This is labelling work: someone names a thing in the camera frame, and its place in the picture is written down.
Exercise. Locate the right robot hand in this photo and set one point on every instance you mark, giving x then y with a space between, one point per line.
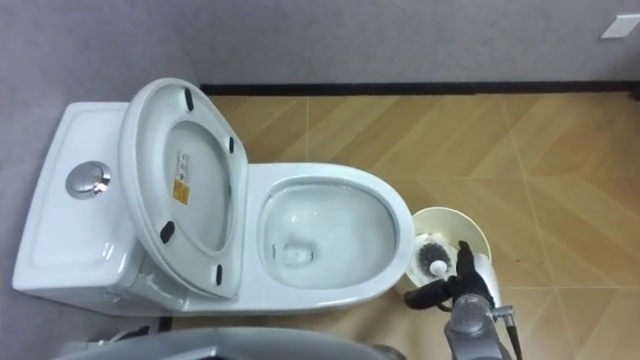
467 282

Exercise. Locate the white toilet brush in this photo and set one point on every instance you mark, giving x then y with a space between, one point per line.
431 253

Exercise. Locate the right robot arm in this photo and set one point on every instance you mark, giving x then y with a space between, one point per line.
470 327

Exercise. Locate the cream waste bin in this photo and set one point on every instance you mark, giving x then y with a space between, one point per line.
450 222

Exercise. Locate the white toilet lid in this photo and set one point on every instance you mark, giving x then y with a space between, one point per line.
145 165

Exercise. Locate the white toilet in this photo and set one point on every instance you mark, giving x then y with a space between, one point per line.
85 250

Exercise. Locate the white wall plate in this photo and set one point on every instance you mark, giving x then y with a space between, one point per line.
621 26

